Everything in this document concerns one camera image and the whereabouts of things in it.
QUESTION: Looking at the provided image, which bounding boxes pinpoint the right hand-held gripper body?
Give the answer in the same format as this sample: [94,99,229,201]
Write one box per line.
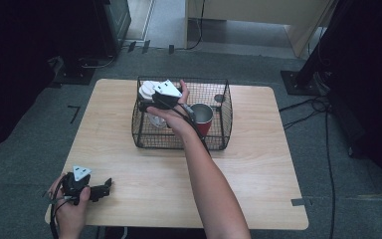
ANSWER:
[151,79,183,111]

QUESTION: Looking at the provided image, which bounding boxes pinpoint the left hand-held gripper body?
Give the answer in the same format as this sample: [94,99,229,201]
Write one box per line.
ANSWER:
[61,165,95,206]

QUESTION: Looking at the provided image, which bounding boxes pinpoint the red cup with metal inside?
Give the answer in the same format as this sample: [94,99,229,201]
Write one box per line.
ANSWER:
[188,103,215,138]

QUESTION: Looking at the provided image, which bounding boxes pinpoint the black wire mesh basket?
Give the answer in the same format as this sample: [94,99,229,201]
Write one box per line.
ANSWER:
[130,76,234,150]

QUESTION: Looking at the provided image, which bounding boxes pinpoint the person's right hand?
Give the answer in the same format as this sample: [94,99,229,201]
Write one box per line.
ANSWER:
[146,79,199,142]

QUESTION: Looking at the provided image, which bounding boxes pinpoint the person's left hand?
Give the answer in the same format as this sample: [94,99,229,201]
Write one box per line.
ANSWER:
[46,173,92,239]

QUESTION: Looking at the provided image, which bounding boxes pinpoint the person's dark trousers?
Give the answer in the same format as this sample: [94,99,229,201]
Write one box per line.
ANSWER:
[96,226,210,239]

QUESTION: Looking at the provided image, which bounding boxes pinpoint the black flat stand base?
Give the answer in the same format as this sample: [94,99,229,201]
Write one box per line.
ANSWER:
[52,57,96,86]

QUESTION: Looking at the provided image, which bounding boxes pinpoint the black cabinet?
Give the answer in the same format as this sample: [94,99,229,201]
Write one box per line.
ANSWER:
[93,0,132,58]

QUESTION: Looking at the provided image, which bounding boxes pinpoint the beige wooden furniture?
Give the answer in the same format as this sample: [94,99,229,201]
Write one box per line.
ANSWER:
[184,0,340,60]

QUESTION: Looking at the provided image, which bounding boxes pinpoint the dark curtain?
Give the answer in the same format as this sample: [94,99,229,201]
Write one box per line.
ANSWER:
[0,0,104,157]
[311,0,382,200]

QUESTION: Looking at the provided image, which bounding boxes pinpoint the black stand with square base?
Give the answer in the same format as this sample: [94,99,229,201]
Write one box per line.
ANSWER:
[280,0,342,98]

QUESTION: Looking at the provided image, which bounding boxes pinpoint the right hand-held gripper black cable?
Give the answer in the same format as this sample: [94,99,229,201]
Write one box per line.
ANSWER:
[161,99,212,157]

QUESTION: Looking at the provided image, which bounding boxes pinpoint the hand-held gripper black cable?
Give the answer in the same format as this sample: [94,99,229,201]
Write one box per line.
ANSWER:
[161,99,212,157]
[43,183,70,239]

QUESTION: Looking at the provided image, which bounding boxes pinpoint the left hand-held gripper black cable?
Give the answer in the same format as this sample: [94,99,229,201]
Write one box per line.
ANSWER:
[43,183,70,239]

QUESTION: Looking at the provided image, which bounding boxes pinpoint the light cable on floor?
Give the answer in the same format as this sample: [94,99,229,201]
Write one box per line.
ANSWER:
[79,53,117,70]

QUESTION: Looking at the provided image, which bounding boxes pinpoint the black hanging cable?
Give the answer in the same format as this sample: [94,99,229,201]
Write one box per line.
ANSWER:
[185,0,207,52]

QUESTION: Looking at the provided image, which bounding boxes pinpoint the black looped floor cables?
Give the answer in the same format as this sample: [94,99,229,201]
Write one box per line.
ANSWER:
[278,95,330,131]

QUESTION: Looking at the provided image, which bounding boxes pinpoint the long black floor cable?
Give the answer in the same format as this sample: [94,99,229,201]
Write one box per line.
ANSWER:
[323,109,337,239]

